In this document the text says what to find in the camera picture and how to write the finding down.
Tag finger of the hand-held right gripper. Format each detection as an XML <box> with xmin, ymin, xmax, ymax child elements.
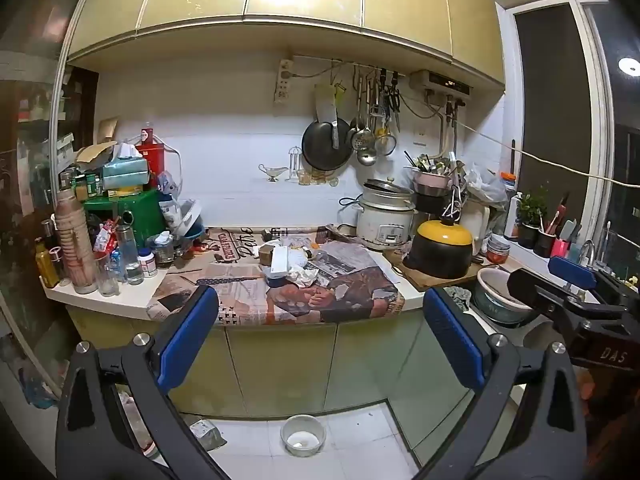
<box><xmin>506</xmin><ymin>267</ymin><xmax>628</xmax><ymax>323</ymax></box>
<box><xmin>547</xmin><ymin>256</ymin><xmax>601</xmax><ymax>291</ymax></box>

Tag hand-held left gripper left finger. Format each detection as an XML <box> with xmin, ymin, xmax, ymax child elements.
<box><xmin>55</xmin><ymin>285</ymin><xmax>236</xmax><ymax>480</ymax></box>

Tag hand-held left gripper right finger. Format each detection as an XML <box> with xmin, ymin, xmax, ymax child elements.
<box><xmin>415</xmin><ymin>287</ymin><xmax>588</xmax><ymax>480</ymax></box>

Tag white paper bowl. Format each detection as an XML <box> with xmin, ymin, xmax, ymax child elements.
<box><xmin>281</xmin><ymin>414</ymin><xmax>327</xmax><ymax>458</ymax></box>

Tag pink cup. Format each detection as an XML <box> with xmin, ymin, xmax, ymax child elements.
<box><xmin>550</xmin><ymin>219</ymin><xmax>582</xmax><ymax>262</ymax></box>

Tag black toothbrush cup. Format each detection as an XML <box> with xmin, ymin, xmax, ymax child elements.
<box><xmin>533</xmin><ymin>211</ymin><xmax>562</xmax><ymax>259</ymax></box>

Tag white basin in sink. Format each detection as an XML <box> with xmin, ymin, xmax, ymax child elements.
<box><xmin>472</xmin><ymin>267</ymin><xmax>540</xmax><ymax>327</ymax></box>

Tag red lidded jar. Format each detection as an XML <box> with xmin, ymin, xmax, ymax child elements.
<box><xmin>485</xmin><ymin>234</ymin><xmax>511</xmax><ymax>264</ymax></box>

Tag wooden cutting board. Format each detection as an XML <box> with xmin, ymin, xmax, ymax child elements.
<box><xmin>384</xmin><ymin>249</ymin><xmax>503</xmax><ymax>292</ymax></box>

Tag small potted plant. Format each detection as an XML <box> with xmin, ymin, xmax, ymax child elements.
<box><xmin>515</xmin><ymin>189</ymin><xmax>549</xmax><ymax>250</ymax></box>

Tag white pill bottle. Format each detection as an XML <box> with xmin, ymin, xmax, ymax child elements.
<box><xmin>137</xmin><ymin>247</ymin><xmax>159</xmax><ymax>279</ymax></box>

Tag small glass jar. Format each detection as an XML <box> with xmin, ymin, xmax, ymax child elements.
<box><xmin>152</xmin><ymin>232</ymin><xmax>176</xmax><ymax>269</ymax></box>

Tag black pot yellow lid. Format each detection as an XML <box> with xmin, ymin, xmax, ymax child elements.
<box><xmin>402</xmin><ymin>218</ymin><xmax>475</xmax><ymax>280</ymax></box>

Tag white jug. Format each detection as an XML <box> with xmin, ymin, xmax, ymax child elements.
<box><xmin>459</xmin><ymin>199</ymin><xmax>494</xmax><ymax>255</ymax></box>

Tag clear water bottle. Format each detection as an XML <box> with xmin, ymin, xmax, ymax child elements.
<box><xmin>115</xmin><ymin>219</ymin><xmax>146</xmax><ymax>286</ymax></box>

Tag empty drinking glass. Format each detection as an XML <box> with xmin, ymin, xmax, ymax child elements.
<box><xmin>94</xmin><ymin>252</ymin><xmax>121</xmax><ymax>298</ymax></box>

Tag grey crumpled packet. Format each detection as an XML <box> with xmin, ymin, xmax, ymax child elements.
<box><xmin>189</xmin><ymin>417</ymin><xmax>229</xmax><ymax>452</ymax></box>

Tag blue bowl with bags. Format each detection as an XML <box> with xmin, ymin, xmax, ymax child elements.
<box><xmin>159</xmin><ymin>194</ymin><xmax>207</xmax><ymax>242</ymax></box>

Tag long white box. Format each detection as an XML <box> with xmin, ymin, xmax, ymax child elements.
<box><xmin>269</xmin><ymin>245</ymin><xmax>291</xmax><ymax>279</ymax></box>

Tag clear plastic bag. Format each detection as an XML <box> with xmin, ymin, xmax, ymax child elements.
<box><xmin>462</xmin><ymin>163</ymin><xmax>509</xmax><ymax>207</ymax></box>

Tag printed newspaper sheet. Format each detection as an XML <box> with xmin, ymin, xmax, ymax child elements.
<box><xmin>146</xmin><ymin>226</ymin><xmax>407</xmax><ymax>327</ymax></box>

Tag red snack packet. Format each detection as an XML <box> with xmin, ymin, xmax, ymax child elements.
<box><xmin>94</xmin><ymin>219</ymin><xmax>121</xmax><ymax>254</ymax></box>

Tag white crumpled paper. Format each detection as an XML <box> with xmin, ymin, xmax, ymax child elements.
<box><xmin>287</xmin><ymin>263</ymin><xmax>321</xmax><ymax>289</ymax></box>

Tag green storage box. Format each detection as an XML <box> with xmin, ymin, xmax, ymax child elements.
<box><xmin>82</xmin><ymin>188</ymin><xmax>167</xmax><ymax>249</ymax></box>

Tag white rice cooker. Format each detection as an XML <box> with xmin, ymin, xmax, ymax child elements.
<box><xmin>355</xmin><ymin>178</ymin><xmax>417</xmax><ymax>251</ymax></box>

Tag stack of pink cups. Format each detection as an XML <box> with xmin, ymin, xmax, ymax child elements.
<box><xmin>53</xmin><ymin>190</ymin><xmax>99</xmax><ymax>295</ymax></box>

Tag pink basin with utensils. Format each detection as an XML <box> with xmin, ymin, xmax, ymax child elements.
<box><xmin>410</xmin><ymin>152</ymin><xmax>465</xmax><ymax>197</ymax></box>

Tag yellow oil bottle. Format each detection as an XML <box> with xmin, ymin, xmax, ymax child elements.
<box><xmin>34</xmin><ymin>236</ymin><xmax>61</xmax><ymax>289</ymax></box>

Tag red canister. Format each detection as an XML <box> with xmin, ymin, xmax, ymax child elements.
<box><xmin>134</xmin><ymin>121</ymin><xmax>166</xmax><ymax>189</ymax></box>

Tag brown cardboard piece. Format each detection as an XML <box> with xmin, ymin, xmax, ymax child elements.
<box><xmin>74</xmin><ymin>140</ymin><xmax>119</xmax><ymax>172</ymax></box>

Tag round metal ladle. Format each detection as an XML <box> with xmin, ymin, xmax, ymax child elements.
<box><xmin>356</xmin><ymin>110</ymin><xmax>379</xmax><ymax>167</ymax></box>

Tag slotted metal ladle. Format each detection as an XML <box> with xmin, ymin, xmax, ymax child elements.
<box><xmin>349</xmin><ymin>74</ymin><xmax>376</xmax><ymax>152</ymax></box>

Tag black wok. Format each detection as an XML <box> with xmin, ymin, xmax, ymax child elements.
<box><xmin>301</xmin><ymin>117</ymin><xmax>354</xmax><ymax>171</ymax></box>

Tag kitchen scissors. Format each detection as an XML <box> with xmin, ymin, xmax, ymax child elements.
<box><xmin>384</xmin><ymin>71</ymin><xmax>404</xmax><ymax>132</ymax></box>

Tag steel cleaver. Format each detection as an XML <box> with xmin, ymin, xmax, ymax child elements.
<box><xmin>314</xmin><ymin>83</ymin><xmax>342</xmax><ymax>150</ymax></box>

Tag white power strip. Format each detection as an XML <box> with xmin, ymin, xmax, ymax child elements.
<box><xmin>274</xmin><ymin>58</ymin><xmax>294</xmax><ymax>106</ymax></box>

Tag pale cord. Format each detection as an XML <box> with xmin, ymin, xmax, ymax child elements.
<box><xmin>449</xmin><ymin>114</ymin><xmax>640</xmax><ymax>190</ymax></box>

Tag white window frame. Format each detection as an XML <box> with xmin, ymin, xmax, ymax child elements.
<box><xmin>504</xmin><ymin>0</ymin><xmax>640</xmax><ymax>233</ymax></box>

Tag small wire strainer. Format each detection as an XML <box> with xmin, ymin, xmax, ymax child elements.
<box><xmin>374</xmin><ymin>122</ymin><xmax>397</xmax><ymax>157</ymax></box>

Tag white wall water heater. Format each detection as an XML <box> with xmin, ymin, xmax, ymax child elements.
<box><xmin>409</xmin><ymin>69</ymin><xmax>474</xmax><ymax>97</ymax></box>

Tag yellow wall cabinet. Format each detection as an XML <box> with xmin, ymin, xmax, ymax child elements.
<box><xmin>67</xmin><ymin>0</ymin><xmax>507</xmax><ymax>95</ymax></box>

